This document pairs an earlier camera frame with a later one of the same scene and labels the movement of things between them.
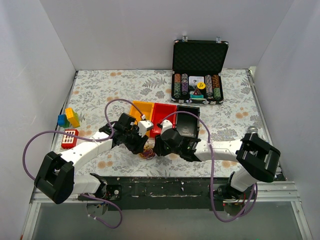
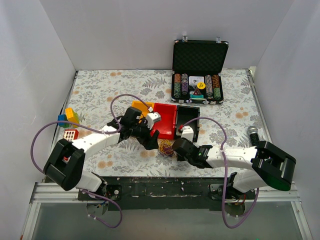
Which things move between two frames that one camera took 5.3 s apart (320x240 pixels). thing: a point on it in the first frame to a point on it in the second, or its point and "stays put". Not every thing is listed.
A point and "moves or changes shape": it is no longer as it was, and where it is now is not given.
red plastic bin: (160, 111) stays put
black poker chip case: (197, 66) stays put
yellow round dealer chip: (201, 85) stays put
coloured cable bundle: (148, 153) moves or changes shape
